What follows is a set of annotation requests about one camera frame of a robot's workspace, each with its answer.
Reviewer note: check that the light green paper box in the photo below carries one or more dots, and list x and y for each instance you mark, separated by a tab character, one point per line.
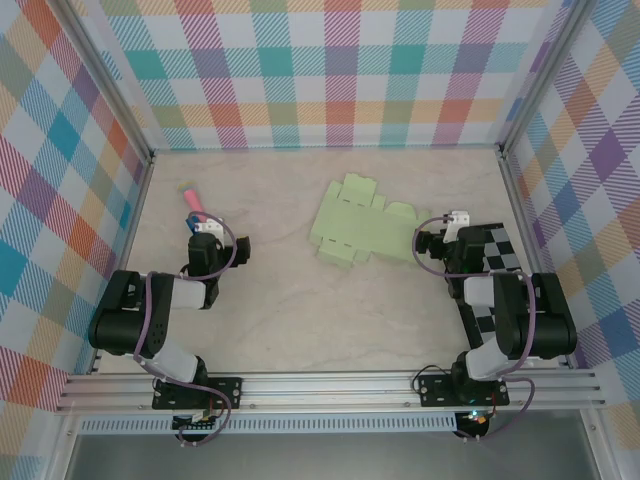
350	225

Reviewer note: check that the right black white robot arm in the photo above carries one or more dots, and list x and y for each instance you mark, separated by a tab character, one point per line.
545	325

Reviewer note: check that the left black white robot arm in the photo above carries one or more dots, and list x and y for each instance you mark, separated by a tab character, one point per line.
120	325

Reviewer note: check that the black white checkerboard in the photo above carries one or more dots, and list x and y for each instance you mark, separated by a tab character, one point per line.
500	250

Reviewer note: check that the blue cube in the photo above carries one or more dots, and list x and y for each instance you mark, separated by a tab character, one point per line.
191	222

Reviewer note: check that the pink cylinder toy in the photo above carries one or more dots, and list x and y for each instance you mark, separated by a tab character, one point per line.
192	197

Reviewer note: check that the grey metal panel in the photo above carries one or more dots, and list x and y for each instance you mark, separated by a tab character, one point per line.
325	457

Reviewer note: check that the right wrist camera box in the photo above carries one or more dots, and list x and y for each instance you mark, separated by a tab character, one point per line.
457	222

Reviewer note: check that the aluminium side rail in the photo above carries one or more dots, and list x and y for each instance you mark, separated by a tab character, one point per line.
132	220
520	210

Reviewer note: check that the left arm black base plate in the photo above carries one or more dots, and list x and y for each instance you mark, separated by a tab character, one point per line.
230	390

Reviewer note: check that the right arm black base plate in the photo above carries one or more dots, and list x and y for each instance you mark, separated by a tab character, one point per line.
435	390

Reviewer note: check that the wide aluminium base rail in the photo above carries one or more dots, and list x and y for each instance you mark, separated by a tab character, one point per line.
325	392

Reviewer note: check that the aluminium frame post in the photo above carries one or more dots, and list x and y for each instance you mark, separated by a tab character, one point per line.
545	80
107	85

